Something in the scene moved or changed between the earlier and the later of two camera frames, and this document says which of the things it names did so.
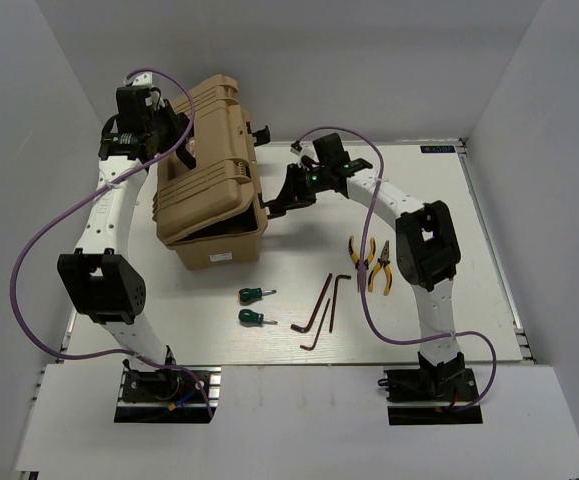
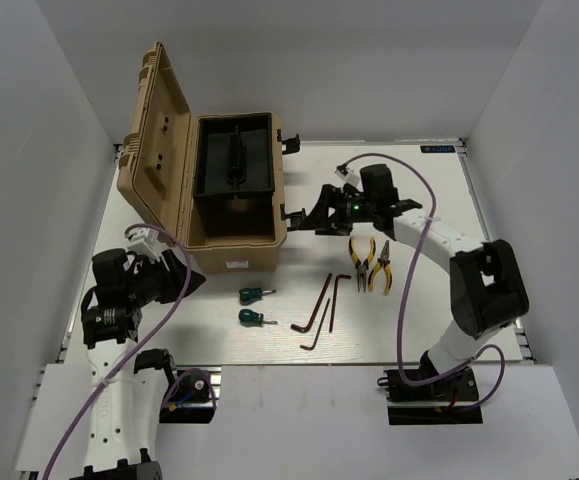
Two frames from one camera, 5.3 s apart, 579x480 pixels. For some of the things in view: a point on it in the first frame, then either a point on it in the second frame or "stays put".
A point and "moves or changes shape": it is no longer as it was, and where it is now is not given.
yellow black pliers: (382, 262) stays put
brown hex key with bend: (338, 277) stays put
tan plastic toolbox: (212, 215) moves or changes shape
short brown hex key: (319, 329) stays put
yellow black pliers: (356, 259) stays put
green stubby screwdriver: (253, 294) stays put
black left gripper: (177, 130) -> (174, 278)
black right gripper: (293, 194) -> (335, 225)
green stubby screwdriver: (249, 316) stays put
